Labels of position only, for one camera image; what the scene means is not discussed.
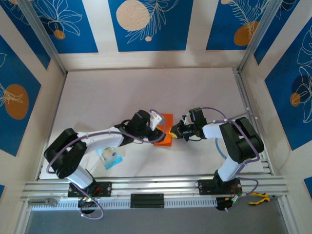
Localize orange paper sheet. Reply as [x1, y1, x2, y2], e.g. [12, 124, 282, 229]
[153, 113, 174, 148]

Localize aluminium corner post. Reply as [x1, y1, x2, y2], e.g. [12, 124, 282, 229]
[237, 0, 285, 71]
[18, 0, 68, 76]

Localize black bracket block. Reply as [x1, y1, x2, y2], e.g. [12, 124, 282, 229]
[130, 193, 164, 209]

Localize yellow handled pliers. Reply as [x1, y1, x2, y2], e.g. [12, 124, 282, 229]
[248, 192, 281, 205]

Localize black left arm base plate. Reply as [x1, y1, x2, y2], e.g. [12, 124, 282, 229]
[67, 181, 113, 197]

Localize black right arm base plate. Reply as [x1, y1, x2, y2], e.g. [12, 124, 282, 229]
[197, 179, 242, 195]

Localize small LED controller board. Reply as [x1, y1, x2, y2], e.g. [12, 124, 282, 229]
[78, 196, 98, 208]
[215, 196, 242, 212]

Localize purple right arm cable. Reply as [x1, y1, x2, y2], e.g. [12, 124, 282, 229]
[201, 106, 260, 213]

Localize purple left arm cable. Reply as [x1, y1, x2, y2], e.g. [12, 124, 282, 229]
[46, 109, 168, 219]

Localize aluminium side rail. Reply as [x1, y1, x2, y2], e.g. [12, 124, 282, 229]
[233, 68, 273, 175]
[36, 73, 67, 181]

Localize blue snack packet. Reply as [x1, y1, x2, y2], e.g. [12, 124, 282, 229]
[97, 146, 124, 171]

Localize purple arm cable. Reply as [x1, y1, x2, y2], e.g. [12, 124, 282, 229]
[46, 109, 168, 219]
[201, 106, 260, 213]

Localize white slotted cable duct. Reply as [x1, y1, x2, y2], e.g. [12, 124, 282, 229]
[30, 196, 217, 212]

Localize aluminium frame beam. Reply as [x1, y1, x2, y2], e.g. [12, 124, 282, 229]
[20, 173, 290, 202]

